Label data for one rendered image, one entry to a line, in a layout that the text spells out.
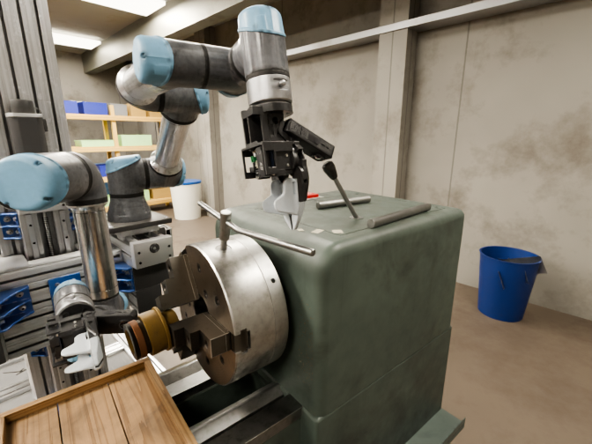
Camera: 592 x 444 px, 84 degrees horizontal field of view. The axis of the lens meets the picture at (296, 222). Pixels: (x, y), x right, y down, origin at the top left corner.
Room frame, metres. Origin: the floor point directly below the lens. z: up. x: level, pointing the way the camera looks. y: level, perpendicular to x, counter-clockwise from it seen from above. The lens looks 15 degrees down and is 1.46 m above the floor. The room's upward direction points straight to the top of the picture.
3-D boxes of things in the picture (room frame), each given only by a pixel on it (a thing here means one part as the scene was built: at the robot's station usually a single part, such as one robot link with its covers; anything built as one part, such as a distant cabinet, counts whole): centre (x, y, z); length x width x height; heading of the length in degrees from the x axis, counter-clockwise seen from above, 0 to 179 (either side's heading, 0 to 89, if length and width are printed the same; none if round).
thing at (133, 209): (1.21, 0.63, 1.21); 0.15 x 0.15 x 0.10
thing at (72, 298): (0.67, 0.50, 1.08); 0.08 x 0.05 x 0.08; 127
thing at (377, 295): (0.96, -0.13, 1.06); 0.59 x 0.48 x 0.39; 129
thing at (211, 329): (0.57, 0.17, 1.08); 0.12 x 0.11 x 0.05; 39
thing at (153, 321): (0.59, 0.29, 1.08); 0.09 x 0.09 x 0.09; 41
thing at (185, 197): (5.99, 2.02, 0.34); 0.57 x 0.56 x 0.68; 136
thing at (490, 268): (2.54, -1.77, 0.28); 0.49 x 0.45 x 0.57; 49
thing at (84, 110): (6.16, 3.36, 1.03); 2.21 x 0.60 x 2.06; 136
